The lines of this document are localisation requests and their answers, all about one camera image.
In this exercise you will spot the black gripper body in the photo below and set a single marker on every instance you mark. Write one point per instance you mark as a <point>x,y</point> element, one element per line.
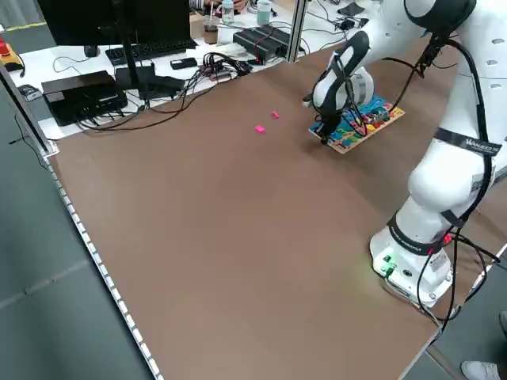
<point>328,118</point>

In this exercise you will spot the colourful wooden toy board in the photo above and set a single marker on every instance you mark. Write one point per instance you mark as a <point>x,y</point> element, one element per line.
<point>344,149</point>

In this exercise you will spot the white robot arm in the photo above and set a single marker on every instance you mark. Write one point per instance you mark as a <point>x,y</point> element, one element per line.
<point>435,178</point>

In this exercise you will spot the pink rectangular block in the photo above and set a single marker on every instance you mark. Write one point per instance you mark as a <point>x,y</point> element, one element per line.
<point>260,129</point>

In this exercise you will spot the black power adapter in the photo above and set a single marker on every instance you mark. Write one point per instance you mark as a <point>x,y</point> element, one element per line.
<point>348,23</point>

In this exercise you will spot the black power supply box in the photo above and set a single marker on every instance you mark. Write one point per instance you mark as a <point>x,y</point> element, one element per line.
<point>261,41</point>

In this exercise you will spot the usb hub with plugs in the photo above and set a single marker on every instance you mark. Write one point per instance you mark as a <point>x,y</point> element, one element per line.
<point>218,71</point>

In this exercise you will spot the teal cup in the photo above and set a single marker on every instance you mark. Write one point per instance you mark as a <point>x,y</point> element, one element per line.
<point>264,14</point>

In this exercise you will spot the iced coffee cup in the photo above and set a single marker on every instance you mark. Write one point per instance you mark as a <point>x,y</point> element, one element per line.
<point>210,33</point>

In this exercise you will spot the clear plastic bottle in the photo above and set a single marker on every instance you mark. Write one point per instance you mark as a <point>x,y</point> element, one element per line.
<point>227,14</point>

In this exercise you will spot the black phone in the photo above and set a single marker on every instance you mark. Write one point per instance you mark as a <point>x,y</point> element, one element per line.
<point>183,63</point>

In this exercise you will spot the brown cardboard box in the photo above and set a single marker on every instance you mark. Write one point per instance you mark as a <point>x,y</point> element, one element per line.
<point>196,25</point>

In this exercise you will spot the black keyboard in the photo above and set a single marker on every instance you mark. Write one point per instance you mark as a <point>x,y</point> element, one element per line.
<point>158,48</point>

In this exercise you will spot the black monitor stand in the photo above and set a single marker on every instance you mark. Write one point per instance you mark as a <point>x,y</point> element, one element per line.
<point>128,71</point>

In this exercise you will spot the black computer monitor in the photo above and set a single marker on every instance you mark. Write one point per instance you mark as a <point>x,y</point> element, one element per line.
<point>119,20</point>

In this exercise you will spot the black computer mouse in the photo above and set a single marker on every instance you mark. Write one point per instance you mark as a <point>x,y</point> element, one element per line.
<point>91,50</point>

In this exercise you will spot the black dock box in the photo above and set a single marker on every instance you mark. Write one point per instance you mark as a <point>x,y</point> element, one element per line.
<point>79,95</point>

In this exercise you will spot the white segmented edge strip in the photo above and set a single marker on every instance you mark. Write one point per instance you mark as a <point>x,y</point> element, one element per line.
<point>104,273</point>

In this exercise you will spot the small black device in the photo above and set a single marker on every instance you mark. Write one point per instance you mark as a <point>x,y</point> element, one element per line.
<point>31,92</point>

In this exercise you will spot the red emergency stop button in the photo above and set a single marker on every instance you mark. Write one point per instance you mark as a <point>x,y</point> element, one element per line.
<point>10,59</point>

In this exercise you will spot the aluminium post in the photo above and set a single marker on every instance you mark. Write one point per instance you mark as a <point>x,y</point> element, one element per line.
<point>297,31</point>

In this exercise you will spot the aluminium frame bar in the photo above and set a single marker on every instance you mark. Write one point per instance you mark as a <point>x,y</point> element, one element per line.
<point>27,111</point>

